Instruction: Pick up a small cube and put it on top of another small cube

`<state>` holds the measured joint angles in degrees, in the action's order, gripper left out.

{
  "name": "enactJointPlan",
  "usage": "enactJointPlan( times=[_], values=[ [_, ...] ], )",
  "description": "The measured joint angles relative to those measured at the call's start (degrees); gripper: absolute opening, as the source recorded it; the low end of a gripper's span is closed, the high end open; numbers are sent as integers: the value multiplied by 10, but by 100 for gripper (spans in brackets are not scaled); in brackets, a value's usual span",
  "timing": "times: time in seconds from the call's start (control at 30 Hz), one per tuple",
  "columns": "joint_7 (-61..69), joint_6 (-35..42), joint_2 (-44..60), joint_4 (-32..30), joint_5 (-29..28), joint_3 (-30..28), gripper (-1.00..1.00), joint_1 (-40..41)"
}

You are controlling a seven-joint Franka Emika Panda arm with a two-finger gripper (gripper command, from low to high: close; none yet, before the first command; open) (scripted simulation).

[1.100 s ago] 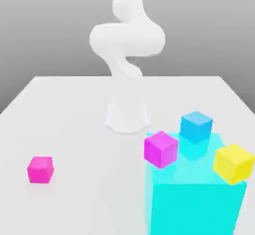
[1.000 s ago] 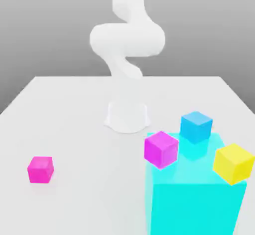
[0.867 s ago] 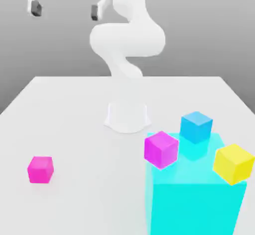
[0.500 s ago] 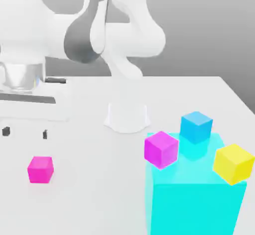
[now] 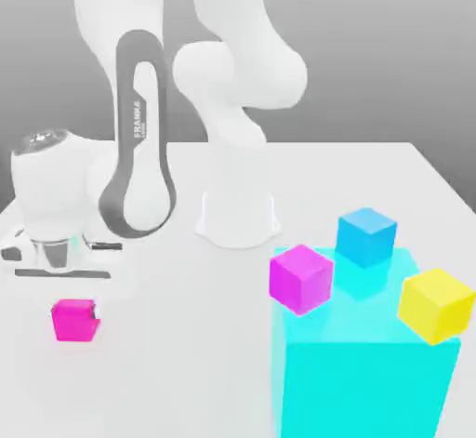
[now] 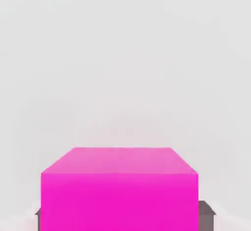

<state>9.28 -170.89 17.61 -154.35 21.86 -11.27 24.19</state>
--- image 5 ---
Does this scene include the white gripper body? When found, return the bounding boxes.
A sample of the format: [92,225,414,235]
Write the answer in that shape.
[9,259,138,300]

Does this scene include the small pink cube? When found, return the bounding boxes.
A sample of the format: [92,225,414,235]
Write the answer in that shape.
[50,298,102,343]

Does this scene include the small purple cube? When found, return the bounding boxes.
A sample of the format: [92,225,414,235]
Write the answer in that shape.
[268,244,335,317]

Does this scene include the small blue cube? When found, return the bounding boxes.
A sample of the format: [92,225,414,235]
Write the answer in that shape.
[334,206,399,271]

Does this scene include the small yellow cube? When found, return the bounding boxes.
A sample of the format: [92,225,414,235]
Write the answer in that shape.
[397,267,476,347]

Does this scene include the large cyan box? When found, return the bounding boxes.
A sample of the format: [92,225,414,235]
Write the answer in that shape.
[271,246,463,438]

